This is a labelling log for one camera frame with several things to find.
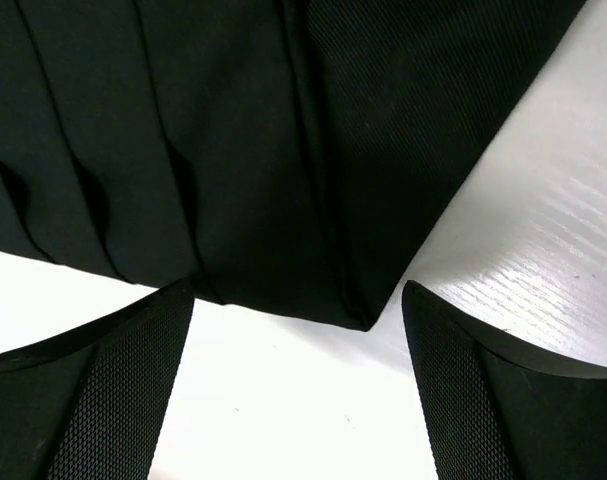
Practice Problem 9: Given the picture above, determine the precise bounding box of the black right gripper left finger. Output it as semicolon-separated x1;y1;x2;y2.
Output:
0;280;194;479

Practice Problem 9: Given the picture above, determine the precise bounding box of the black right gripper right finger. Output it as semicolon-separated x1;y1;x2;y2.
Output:
402;281;607;480

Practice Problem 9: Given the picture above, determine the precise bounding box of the black pleated skirt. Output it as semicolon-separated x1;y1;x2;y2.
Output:
0;0;582;331

